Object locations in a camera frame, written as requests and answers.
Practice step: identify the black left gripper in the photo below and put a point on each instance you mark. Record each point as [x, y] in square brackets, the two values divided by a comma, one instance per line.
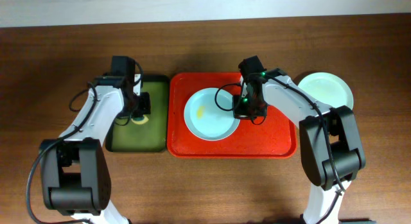
[141, 106]

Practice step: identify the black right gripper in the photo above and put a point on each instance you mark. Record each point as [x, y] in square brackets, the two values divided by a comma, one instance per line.
[239, 113]

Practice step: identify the green and yellow sponge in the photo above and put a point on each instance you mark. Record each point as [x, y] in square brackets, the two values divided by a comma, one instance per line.
[140, 120]

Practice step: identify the light blue plate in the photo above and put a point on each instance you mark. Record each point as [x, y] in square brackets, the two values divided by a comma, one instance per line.
[205, 119]

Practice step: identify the light green plate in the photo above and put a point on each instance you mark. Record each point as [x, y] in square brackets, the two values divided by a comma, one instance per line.
[328, 88]

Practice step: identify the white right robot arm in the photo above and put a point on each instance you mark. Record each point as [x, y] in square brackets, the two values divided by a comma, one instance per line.
[330, 144]

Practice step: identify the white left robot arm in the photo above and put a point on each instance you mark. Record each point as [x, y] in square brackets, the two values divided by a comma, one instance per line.
[74, 174]

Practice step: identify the black tray with green liquid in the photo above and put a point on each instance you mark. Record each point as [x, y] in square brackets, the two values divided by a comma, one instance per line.
[125, 136]

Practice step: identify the red plastic tray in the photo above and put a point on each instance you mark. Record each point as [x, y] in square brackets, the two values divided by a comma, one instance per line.
[273, 139]

